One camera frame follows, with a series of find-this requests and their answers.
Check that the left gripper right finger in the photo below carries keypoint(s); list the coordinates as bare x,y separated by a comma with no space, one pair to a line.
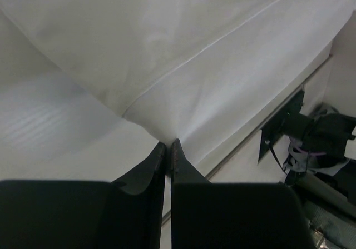
232,215

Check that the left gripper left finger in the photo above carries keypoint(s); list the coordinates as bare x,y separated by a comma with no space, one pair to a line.
124,213

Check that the white skirt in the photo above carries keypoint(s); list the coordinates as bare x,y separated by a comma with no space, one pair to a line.
197,70

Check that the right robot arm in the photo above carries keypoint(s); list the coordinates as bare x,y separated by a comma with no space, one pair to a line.
321,146

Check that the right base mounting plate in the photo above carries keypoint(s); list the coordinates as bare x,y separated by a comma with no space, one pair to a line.
271,131

